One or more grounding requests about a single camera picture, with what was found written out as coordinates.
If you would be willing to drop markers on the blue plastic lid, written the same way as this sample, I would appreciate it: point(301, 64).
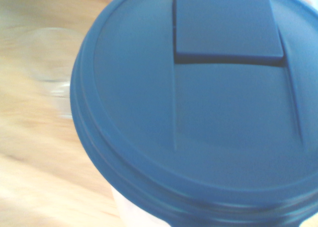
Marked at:
point(198, 112)

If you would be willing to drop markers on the small clear drinking glass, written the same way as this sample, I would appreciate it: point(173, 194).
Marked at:
point(49, 63)

